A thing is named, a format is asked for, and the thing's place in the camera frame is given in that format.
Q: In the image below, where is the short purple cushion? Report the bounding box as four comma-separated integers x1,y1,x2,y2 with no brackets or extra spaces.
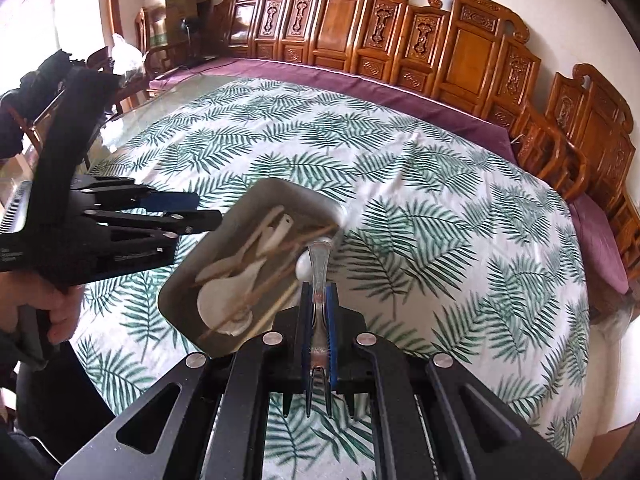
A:
569,192,632,297

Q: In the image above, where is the metal tray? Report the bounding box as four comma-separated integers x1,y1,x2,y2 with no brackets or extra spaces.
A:
157,177,344,359

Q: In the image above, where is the long purple cushion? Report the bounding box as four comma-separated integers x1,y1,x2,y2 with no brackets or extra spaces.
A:
149,56,519,164

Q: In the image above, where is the black jacket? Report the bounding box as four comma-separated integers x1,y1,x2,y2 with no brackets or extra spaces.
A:
0,49,76,161

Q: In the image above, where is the long carved wooden bench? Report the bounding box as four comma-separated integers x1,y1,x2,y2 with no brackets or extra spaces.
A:
214,0,542,128

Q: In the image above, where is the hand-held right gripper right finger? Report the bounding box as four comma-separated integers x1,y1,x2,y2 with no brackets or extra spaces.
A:
324,283,584,480

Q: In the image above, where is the window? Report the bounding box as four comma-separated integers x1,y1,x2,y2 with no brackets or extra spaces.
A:
0,0,120,97

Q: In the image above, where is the metal spoon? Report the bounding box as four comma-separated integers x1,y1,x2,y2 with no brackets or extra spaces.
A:
294,251,315,282

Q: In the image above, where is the short carved wooden bench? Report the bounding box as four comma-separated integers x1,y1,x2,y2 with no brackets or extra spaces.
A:
544,62,640,267

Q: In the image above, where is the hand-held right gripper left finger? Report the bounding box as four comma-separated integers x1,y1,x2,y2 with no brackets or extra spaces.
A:
52,282,315,480

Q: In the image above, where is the black desk fan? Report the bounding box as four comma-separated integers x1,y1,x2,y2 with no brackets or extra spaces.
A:
178,16,202,62

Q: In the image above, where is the white plastic bag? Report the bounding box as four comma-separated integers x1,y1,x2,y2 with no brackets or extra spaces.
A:
108,32,147,82

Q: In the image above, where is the person's dark clothing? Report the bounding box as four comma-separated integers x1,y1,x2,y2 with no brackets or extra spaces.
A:
0,330,119,480

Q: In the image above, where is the wooden slatted chair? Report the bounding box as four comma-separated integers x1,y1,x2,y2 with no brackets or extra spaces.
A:
2,102,52,162

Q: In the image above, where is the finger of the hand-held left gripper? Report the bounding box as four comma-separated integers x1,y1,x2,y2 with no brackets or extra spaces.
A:
70,177,202,214
70,209,224,287

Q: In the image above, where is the leaf print tablecloth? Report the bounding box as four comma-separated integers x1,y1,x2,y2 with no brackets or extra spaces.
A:
67,77,592,480

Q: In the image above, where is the person's left hand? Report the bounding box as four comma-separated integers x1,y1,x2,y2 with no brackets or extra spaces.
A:
0,270,84,346

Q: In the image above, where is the green white carton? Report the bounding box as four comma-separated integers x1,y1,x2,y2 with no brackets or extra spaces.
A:
142,7,169,54

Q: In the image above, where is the white plastic spoon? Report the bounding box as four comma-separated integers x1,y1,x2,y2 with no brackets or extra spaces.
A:
194,207,281,285

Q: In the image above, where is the metal fork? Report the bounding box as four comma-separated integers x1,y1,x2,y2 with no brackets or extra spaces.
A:
304,240,335,420

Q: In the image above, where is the large white spoon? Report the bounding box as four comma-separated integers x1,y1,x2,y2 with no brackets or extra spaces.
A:
196,255,276,337

